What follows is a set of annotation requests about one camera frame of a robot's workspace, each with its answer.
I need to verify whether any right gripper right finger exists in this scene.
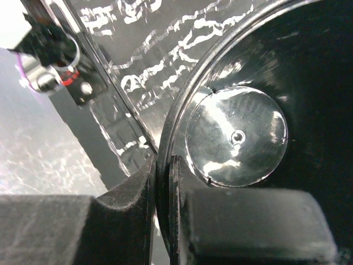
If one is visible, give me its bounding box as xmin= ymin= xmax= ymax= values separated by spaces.
xmin=169 ymin=156 xmax=338 ymax=264

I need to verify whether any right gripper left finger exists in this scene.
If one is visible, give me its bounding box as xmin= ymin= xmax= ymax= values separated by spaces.
xmin=1 ymin=155 xmax=156 ymax=264

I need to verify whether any large black plastic bucket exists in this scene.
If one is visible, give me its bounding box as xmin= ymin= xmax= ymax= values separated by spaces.
xmin=156 ymin=1 xmax=352 ymax=264

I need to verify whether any black front mounting rail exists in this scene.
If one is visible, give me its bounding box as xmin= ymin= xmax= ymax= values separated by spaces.
xmin=16 ymin=1 xmax=156 ymax=176

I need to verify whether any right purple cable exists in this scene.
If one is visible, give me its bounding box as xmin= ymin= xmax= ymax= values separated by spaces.
xmin=15 ymin=52 xmax=42 ymax=93

